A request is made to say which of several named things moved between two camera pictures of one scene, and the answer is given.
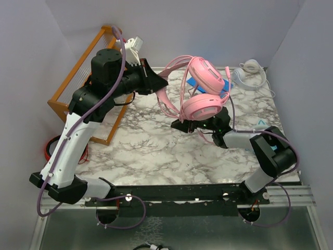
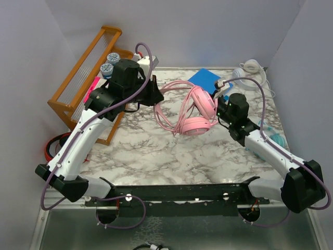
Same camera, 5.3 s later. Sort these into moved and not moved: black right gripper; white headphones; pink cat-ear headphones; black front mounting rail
Moved: pink cat-ear headphones; black right gripper
Not moved: white headphones; black front mounting rail
